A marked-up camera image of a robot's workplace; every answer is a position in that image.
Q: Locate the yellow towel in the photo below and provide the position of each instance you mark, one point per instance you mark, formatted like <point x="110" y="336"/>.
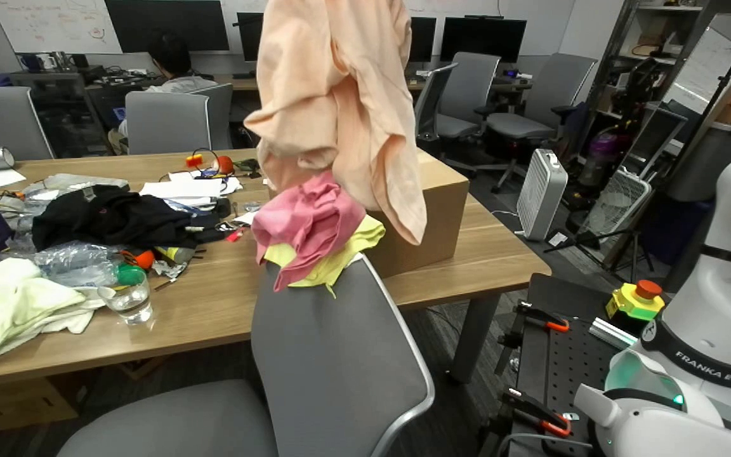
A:
<point x="356" y="243"/>

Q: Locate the pink t-shirt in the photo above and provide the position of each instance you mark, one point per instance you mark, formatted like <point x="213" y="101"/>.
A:
<point x="306" y="223"/>

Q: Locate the peach t-shirt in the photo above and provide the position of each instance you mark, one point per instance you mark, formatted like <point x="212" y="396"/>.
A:
<point x="341" y="92"/>

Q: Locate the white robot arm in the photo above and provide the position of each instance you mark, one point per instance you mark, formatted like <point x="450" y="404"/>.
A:
<point x="721" y="312"/>

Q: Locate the cardboard box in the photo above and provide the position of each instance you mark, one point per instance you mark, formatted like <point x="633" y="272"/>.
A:
<point x="441" y="218"/>

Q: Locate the grey office chair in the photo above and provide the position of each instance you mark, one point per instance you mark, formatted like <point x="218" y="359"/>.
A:
<point x="330" y="370"/>

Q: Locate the grey swivel chair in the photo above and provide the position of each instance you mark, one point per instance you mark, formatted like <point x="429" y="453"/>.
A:
<point x="468" y="88"/>
<point x="544" y="92"/>

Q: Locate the grey chair backrest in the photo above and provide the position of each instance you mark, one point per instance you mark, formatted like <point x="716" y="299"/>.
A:
<point x="166" y="121"/>
<point x="218" y="114"/>

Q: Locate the grey table leg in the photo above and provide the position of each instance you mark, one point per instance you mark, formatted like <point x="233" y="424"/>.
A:
<point x="472" y="333"/>

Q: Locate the white space heater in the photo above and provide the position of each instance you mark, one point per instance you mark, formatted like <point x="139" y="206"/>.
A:
<point x="542" y="194"/>

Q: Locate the white paper stack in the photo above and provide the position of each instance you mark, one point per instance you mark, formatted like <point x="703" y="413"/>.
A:
<point x="184" y="191"/>

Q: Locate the black computer monitor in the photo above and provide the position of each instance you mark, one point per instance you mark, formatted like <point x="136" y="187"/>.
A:
<point x="250" y="34"/>
<point x="421" y="39"/>
<point x="482" y="39"/>

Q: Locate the clear bottle green cap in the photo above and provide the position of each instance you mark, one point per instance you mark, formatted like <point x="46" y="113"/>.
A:
<point x="132" y="299"/>

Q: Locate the black cloth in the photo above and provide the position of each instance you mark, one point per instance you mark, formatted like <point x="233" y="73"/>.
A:
<point x="119" y="218"/>

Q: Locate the purple vacuum cleaner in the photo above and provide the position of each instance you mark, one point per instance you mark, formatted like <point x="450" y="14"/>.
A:
<point x="605" y="152"/>

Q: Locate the white boxy appliance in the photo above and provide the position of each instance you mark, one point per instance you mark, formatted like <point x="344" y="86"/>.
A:
<point x="617" y="203"/>

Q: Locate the yellow red emergency stop button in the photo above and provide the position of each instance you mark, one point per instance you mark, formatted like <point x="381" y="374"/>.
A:
<point x="636" y="299"/>

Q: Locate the clear plastic bag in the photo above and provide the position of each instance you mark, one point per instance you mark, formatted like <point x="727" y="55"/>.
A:
<point x="75" y="261"/>

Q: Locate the metal storage shelf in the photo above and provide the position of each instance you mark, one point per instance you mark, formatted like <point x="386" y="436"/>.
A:
<point x="653" y="59"/>

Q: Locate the pale yellow cloth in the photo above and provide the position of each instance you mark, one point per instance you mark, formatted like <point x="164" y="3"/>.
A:
<point x="11" y="312"/>

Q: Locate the whiteboard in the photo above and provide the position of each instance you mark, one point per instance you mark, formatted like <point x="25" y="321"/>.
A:
<point x="56" y="24"/>

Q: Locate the small silver object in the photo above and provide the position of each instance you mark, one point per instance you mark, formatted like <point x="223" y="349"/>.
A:
<point x="1" y="156"/>

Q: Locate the grey partition panel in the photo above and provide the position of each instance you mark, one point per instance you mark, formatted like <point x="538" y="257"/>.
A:
<point x="1" y="121"/>

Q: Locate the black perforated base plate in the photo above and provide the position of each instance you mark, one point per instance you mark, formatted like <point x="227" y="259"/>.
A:
<point x="560" y="363"/>

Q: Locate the large dark wall screen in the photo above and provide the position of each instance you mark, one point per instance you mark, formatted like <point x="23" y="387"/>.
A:
<point x="166" y="20"/>

